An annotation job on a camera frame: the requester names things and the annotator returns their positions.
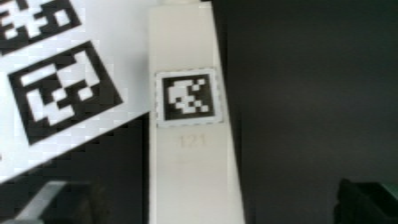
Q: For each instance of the tag marker base plate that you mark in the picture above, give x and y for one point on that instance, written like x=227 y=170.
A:
x=74 y=75

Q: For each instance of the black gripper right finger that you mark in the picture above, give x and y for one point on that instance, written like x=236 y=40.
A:
x=367 y=203

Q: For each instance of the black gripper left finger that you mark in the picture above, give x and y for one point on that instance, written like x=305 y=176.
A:
x=69 y=203

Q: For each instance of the white leg with tag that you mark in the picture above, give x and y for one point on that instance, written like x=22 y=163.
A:
x=195 y=183

